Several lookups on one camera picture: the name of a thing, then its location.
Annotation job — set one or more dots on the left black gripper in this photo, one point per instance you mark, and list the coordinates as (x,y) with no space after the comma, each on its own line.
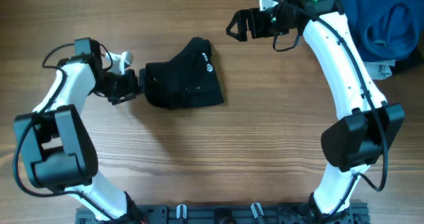
(133,83)

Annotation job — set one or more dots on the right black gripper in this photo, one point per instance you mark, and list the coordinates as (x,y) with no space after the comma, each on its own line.
(253,23)

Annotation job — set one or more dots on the black t-shirt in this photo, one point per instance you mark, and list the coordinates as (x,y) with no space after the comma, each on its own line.
(188,80)

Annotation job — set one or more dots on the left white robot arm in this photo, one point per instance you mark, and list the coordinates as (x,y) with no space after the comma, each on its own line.
(55,155)

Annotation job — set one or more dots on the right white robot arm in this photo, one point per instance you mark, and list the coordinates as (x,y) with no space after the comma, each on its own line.
(366,123)

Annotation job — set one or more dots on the white folded garment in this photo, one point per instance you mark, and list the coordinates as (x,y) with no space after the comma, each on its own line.
(380,70)

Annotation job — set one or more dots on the blue garment on pile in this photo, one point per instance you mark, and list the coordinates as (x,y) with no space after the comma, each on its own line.
(384,29)

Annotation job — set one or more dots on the black garment under pile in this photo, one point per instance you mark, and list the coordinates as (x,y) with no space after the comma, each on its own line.
(412,61)

